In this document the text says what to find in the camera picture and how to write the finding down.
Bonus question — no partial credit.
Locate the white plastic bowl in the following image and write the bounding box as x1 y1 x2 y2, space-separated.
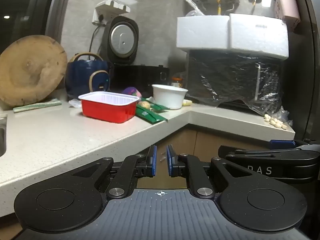
152 84 189 110

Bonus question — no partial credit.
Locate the wooden base cabinet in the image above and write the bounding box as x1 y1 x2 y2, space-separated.
136 126 272 189

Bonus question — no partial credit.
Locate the purple wrapper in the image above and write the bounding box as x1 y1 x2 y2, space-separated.
122 86 142 98

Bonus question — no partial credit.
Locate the round wooden cutting board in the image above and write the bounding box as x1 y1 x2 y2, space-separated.
0 35 68 107

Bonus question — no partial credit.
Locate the white wall socket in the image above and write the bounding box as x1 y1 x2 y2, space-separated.
92 7 109 27

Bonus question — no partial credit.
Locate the pile of garlic cloves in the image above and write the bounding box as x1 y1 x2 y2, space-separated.
263 113 288 131

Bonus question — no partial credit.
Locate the black oven in plastic wrap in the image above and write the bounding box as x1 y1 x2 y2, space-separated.
186 48 288 117

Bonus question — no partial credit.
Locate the white plastic bag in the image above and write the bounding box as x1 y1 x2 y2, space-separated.
68 98 83 109

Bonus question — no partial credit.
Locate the large black rice cooker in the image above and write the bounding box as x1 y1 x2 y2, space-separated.
102 15 170 94

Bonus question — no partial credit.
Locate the steel sink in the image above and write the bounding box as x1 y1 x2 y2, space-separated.
0 114 8 158

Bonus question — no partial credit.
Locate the pink wall box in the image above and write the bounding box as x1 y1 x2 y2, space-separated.
275 0 301 32

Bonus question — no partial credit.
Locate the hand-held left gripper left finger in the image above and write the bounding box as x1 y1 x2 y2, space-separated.
72 144 158 198

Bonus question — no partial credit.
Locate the white plastic holder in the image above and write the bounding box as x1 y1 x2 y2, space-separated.
95 0 131 14

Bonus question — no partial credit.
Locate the red food tray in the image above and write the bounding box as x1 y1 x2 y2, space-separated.
78 91 140 124

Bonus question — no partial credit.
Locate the clear plastic bag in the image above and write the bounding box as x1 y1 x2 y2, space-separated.
183 0 206 18

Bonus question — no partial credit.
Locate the small blue rice cooker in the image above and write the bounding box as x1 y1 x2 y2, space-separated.
65 52 112 101

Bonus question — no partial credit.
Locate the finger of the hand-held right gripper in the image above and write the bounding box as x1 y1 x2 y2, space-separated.
226 148 320 161
269 139 320 153

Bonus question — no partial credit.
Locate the white foam box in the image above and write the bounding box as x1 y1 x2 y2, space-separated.
176 15 231 52
228 13 290 61

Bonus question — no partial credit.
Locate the black power cable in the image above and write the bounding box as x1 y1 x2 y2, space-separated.
89 15 107 56

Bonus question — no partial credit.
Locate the dark window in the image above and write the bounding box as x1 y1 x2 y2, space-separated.
0 0 73 53

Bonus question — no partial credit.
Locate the glass jar with orange lid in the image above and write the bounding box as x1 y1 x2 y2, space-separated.
171 76 185 89

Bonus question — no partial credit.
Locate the green striped cloth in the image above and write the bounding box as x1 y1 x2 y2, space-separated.
13 99 62 113

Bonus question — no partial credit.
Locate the green snack packet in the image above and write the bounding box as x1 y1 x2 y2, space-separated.
147 97 171 112
135 104 168 125

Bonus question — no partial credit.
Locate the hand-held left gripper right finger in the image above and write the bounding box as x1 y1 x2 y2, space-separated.
166 144 253 199

